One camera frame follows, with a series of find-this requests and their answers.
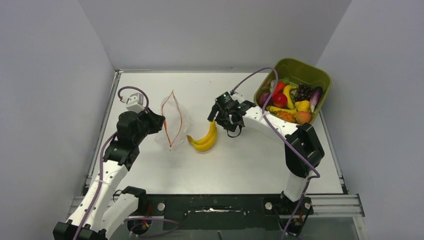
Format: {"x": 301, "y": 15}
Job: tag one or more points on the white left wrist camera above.
{"x": 134, "y": 102}

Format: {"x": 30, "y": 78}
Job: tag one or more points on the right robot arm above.
{"x": 302, "y": 147}

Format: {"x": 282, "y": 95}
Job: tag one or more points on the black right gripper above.
{"x": 228, "y": 126}

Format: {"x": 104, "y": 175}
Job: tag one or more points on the green plastic bin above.
{"x": 297, "y": 72}

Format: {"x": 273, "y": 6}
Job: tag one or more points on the dark purple grapes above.
{"x": 303, "y": 93}

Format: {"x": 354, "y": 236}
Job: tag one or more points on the peach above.
{"x": 302, "y": 117}

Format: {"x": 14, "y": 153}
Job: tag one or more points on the purple eggplant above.
{"x": 315, "y": 97}

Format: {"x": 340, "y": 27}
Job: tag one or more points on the small yellow banana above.
{"x": 287, "y": 92}

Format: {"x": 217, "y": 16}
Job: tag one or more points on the orange carrot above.
{"x": 278, "y": 88}

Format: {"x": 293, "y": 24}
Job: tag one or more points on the purple red onion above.
{"x": 262, "y": 99}

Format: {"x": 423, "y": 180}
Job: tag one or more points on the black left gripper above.
{"x": 156, "y": 120}

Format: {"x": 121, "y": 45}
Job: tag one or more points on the clear zip top bag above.
{"x": 176, "y": 124}

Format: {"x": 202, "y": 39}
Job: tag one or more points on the yellow banana bunch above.
{"x": 207, "y": 142}

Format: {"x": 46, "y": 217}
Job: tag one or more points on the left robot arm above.
{"x": 94, "y": 218}

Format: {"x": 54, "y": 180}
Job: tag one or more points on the aluminium frame rail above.
{"x": 334, "y": 205}

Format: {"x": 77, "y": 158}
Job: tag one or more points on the red apple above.
{"x": 279, "y": 100}

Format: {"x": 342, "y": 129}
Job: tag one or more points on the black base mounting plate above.
{"x": 293, "y": 225}

